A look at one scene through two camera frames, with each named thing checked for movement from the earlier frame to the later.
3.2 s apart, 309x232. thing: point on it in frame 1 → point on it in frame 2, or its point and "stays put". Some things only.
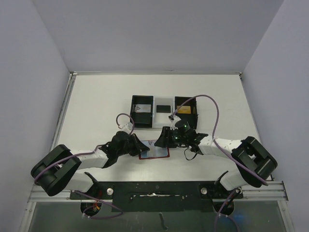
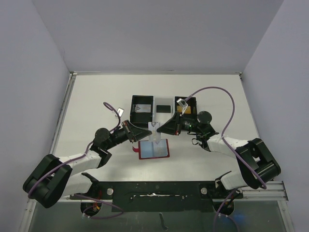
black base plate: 156,197 stays put
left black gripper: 139,146 → 136,133
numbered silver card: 154,151 → 155,136
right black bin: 190,118 stays put
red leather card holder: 154,152 stays put
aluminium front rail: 275,190 stays put
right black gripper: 167,137 → 178,123
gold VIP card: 184,109 stays put
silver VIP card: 142,108 stays put
